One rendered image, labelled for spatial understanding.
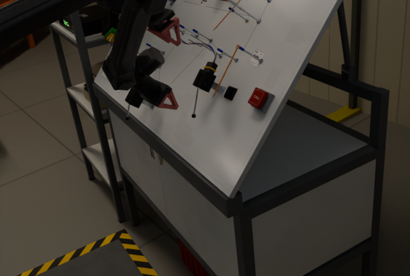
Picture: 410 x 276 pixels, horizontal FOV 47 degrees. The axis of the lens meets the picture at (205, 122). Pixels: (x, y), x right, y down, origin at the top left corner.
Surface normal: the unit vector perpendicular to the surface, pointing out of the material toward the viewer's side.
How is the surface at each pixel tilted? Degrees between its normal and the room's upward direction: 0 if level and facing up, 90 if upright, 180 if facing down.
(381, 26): 90
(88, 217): 0
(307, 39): 50
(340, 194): 90
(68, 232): 0
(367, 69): 90
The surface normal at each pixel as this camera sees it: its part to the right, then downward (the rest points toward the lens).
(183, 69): -0.72, -0.34
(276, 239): 0.50, 0.34
